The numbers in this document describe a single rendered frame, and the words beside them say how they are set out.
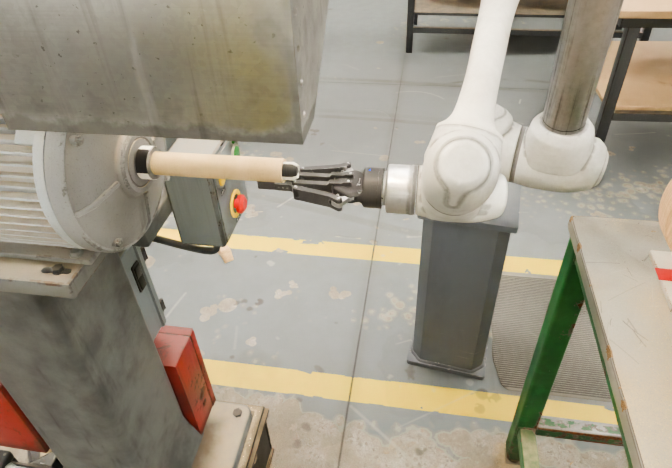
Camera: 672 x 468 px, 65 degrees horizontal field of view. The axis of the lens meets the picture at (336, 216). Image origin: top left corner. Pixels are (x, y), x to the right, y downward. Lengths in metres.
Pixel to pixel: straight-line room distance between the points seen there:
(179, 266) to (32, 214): 1.78
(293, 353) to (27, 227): 1.42
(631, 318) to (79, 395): 0.97
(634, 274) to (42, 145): 0.97
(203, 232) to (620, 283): 0.79
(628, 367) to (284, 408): 1.25
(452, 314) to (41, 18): 1.50
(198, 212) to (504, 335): 1.41
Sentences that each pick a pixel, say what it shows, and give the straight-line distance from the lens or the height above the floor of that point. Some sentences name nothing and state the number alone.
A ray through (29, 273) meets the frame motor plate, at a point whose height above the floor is 1.12.
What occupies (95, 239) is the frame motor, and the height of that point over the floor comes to 1.20.
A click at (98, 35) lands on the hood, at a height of 1.48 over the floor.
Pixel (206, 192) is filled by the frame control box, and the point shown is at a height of 1.06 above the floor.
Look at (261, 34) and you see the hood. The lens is 0.45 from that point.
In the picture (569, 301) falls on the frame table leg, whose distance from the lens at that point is 1.29.
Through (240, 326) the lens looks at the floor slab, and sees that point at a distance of 2.18.
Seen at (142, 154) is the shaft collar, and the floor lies 1.27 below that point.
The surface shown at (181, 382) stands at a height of 0.56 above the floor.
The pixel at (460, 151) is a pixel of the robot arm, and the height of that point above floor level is 1.25.
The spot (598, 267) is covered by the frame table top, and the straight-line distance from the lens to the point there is 1.10.
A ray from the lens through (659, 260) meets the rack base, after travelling 1.14.
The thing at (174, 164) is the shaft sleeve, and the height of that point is 1.26.
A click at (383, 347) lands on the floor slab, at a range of 2.06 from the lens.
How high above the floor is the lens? 1.63
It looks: 38 degrees down
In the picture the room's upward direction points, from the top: 3 degrees counter-clockwise
